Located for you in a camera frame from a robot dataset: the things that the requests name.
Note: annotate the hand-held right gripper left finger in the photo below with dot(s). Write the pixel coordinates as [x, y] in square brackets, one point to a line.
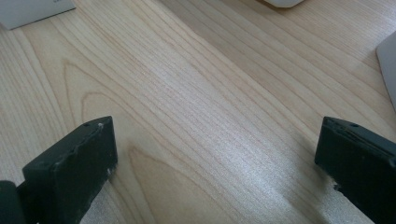
[68, 174]

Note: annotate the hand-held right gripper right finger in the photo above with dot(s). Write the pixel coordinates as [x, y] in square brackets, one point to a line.
[358, 165]

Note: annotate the white plastic bin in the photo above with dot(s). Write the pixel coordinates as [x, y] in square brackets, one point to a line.
[285, 2]

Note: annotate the white plastic tray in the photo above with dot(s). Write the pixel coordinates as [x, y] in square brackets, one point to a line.
[28, 12]

